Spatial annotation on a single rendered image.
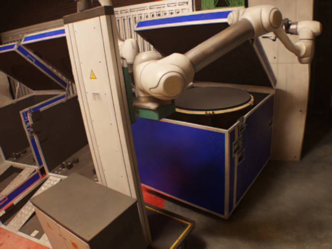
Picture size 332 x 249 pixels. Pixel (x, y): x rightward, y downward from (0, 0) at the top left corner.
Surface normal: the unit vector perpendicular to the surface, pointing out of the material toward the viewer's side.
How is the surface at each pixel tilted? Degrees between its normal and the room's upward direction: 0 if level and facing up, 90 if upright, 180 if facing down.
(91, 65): 90
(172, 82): 92
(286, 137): 90
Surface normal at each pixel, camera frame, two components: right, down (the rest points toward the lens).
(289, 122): -0.27, 0.39
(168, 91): 0.33, 0.32
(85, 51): -0.55, 0.36
